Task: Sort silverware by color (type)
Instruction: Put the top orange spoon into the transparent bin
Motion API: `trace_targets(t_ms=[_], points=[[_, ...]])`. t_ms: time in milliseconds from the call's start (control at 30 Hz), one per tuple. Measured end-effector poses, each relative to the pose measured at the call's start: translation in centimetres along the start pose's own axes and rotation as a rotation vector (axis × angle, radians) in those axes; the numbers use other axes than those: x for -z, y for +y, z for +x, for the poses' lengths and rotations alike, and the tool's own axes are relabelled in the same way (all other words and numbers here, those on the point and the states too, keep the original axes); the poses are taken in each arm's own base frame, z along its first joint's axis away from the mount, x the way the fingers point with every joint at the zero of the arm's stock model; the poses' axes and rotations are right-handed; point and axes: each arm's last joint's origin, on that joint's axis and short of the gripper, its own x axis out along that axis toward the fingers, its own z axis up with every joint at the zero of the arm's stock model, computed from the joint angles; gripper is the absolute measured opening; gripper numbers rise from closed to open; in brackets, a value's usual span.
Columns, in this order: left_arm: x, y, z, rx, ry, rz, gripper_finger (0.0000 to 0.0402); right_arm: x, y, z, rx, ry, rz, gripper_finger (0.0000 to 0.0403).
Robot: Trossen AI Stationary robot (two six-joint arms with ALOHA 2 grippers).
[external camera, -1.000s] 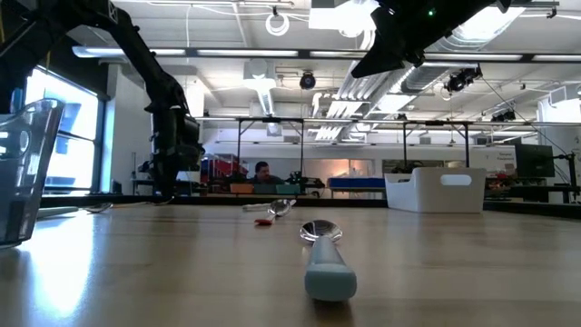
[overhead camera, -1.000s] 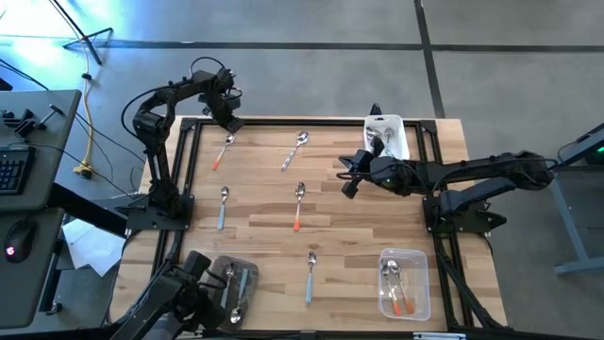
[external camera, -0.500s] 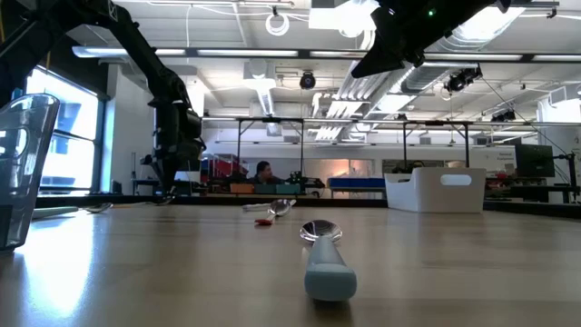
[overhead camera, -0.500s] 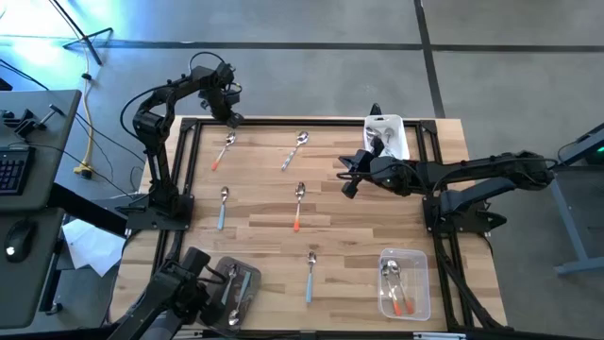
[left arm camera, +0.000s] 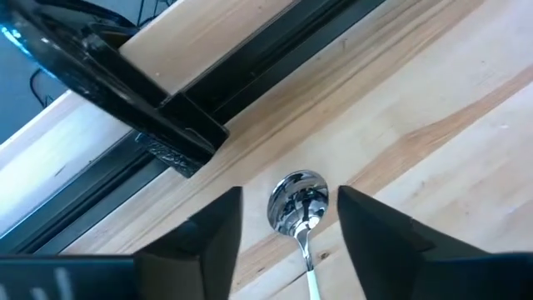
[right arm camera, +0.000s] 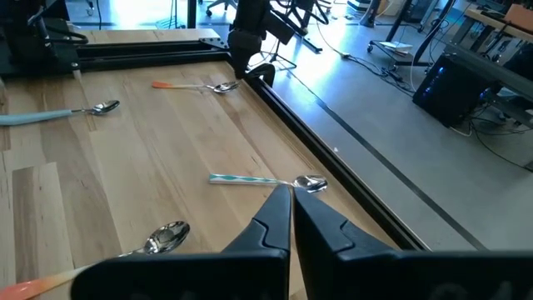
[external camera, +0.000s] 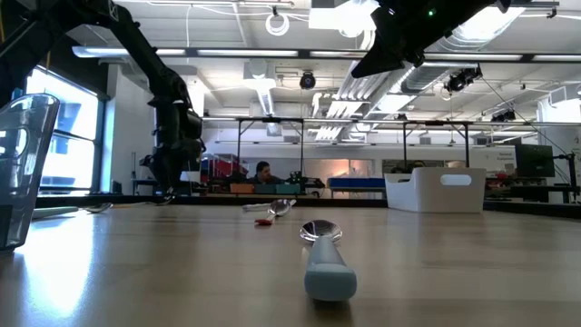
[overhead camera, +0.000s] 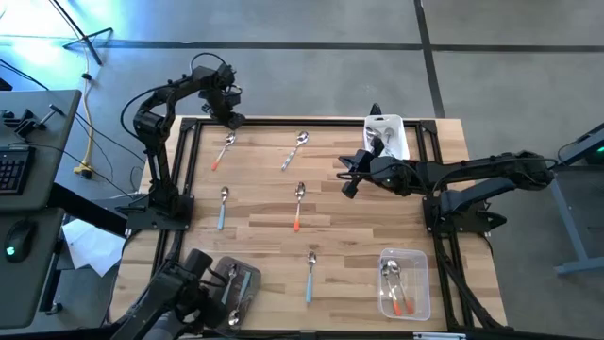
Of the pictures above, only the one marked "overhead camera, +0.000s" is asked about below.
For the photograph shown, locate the light blue handled spoon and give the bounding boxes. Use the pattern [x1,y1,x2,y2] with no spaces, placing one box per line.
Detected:
[216,185,230,231]
[305,250,318,304]
[227,270,253,327]
[221,263,239,306]

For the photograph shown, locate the white plastic bin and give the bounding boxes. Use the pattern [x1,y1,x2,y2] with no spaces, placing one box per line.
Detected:
[361,113,411,162]

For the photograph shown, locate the white paper sheet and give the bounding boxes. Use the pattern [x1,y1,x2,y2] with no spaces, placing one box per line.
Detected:
[60,218,127,279]

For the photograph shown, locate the black tripod stand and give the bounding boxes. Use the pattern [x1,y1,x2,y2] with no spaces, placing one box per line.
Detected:
[46,0,115,67]

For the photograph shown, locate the black computer with green light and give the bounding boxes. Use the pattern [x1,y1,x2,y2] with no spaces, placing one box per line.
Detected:
[559,123,604,166]

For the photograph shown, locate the black computer mouse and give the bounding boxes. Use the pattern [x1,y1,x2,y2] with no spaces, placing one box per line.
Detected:
[3,219,38,264]

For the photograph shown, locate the grey translucent plastic bin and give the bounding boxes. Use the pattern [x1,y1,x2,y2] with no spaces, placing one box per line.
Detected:
[206,255,263,328]

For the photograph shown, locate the orange handled spoon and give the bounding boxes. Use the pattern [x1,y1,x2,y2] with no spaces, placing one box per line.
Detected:
[387,259,415,316]
[293,181,307,232]
[210,131,237,172]
[380,263,403,317]

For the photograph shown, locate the black floor cable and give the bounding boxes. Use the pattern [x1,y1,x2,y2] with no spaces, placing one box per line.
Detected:
[0,59,147,164]

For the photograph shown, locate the clear plastic bin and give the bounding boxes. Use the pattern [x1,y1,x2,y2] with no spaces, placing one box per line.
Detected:
[377,247,431,322]

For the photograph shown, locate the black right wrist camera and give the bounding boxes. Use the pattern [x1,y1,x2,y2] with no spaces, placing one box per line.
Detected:
[351,148,378,174]

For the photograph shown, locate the black keyboard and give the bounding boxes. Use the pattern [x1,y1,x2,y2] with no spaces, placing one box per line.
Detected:
[0,144,38,197]

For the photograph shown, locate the yellow power cable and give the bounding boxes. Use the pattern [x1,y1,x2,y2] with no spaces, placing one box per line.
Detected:
[73,44,97,179]

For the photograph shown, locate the black leader arm handle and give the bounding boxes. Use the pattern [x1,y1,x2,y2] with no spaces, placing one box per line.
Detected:
[188,282,228,330]

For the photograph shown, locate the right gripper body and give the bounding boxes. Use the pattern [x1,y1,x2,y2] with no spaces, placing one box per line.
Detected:
[365,158,400,195]

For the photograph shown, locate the grey desk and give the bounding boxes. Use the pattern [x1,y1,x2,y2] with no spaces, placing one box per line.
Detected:
[0,89,84,332]

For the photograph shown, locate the white label strip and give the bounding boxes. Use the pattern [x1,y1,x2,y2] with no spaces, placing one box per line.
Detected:
[412,331,467,340]

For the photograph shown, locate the black desk clamp mount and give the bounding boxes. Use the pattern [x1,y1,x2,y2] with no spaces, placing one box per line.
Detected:
[0,103,67,139]

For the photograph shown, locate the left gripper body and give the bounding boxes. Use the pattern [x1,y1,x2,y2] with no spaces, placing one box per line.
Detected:
[207,87,232,119]

